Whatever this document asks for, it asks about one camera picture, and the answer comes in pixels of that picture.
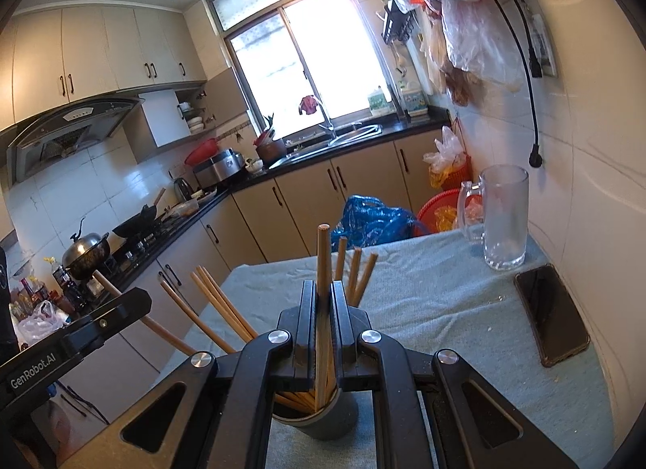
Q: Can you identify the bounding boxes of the silver rice cooker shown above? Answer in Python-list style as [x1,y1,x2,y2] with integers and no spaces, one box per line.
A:
[193,147,247,188]

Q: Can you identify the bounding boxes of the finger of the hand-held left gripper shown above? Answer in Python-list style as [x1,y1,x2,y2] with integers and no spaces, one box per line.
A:
[0,287,153,412]

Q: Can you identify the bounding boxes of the green detergent container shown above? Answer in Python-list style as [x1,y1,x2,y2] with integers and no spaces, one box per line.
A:
[367,86,395,115]

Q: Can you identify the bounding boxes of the white and yellow plastic bag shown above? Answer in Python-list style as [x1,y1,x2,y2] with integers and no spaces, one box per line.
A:
[422,125,473,191]

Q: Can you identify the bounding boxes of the cluster of condiment bottles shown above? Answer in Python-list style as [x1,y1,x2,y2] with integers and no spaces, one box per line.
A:
[9,274,71,321]

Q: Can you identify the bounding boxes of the black range hood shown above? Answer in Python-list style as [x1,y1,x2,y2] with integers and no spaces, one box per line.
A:
[7,96,145,183]

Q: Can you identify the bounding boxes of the clear hanging plastic bags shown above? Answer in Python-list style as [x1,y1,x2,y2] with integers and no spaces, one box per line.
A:
[420,0,529,107]

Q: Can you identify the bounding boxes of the black smartphone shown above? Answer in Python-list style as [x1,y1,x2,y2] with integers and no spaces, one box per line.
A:
[513,262,591,369]

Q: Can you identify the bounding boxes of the wall power strip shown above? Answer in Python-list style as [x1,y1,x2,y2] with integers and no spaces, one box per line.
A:
[525,12,559,79]

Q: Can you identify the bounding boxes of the clear glass mug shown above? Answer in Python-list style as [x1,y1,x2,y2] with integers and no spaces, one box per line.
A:
[456,164,530,273]

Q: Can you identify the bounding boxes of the stack of white bowls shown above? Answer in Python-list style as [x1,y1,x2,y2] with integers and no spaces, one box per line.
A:
[176,100,206,135]

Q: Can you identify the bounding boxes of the bunch of wooden chopsticks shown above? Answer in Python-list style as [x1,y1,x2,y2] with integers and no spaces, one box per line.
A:
[160,235,380,412]

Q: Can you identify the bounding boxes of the white printed bottle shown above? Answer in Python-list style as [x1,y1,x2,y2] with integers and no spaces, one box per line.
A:
[401,77,428,117]

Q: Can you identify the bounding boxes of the kitchen window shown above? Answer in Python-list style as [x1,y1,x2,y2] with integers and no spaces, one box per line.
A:
[204,0,401,140]

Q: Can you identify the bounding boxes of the beige cabinets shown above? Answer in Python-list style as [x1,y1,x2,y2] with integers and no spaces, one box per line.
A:
[55,137,474,425]
[0,4,209,128]

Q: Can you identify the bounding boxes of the red plastic basin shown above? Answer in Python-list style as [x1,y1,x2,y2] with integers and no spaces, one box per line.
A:
[184,138,219,168]

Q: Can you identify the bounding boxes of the beige upper cabinets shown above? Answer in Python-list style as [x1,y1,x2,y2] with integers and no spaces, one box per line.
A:
[0,4,209,128]

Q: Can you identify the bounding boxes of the black gas stove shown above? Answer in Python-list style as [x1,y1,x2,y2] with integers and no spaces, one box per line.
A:
[98,226,168,279]

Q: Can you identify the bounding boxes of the steel pot with lid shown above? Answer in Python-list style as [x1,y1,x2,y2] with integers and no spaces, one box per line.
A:
[61,231,111,281]

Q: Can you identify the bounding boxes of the grey chopstick holder cup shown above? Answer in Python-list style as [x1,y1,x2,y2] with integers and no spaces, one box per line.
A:
[271,388,360,443]

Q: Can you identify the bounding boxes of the open wall cabinet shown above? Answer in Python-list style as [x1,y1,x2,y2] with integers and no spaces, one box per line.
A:
[126,67,249,150]

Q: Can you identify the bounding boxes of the chrome faucet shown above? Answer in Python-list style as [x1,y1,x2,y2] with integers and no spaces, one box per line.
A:
[316,94,340,140]

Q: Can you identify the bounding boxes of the black wok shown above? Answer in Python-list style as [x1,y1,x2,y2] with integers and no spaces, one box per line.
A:
[111,187,168,239]

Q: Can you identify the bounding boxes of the brown utensil pot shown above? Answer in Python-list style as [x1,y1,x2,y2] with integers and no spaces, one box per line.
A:
[253,115,289,165]

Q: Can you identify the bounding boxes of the beige lower cabinets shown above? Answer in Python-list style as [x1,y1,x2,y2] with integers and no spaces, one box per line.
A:
[55,137,474,425]

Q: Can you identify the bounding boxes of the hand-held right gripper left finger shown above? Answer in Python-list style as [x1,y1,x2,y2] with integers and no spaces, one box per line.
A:
[58,280,318,469]

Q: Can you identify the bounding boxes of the grey table cloth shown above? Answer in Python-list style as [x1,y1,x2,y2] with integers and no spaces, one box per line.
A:
[217,231,615,469]

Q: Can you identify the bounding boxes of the black wall shelf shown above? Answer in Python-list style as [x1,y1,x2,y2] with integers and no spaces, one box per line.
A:
[380,0,420,46]

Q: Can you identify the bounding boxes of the black cable with plug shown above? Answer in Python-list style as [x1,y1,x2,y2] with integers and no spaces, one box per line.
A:
[491,0,546,170]

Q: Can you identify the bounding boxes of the red plastic basket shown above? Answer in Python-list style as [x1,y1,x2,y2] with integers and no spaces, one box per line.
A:
[416,189,486,236]

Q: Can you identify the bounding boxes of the steel sink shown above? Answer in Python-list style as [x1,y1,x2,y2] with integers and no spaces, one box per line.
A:
[269,123,383,168]

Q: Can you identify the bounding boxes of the black kitchen countertop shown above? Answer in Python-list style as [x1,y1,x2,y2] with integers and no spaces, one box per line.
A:
[76,107,451,308]

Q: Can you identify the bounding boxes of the plate of food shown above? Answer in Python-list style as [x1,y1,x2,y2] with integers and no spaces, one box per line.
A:
[168,199,201,218]

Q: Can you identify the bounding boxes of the blue plastic bag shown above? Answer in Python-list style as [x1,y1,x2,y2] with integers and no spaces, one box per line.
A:
[336,193,420,251]

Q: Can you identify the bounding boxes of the single wooden chopstick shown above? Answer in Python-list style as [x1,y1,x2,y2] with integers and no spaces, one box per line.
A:
[314,223,332,410]
[92,270,199,358]

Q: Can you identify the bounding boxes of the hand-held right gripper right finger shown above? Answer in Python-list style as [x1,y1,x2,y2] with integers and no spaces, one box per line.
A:
[331,280,581,469]

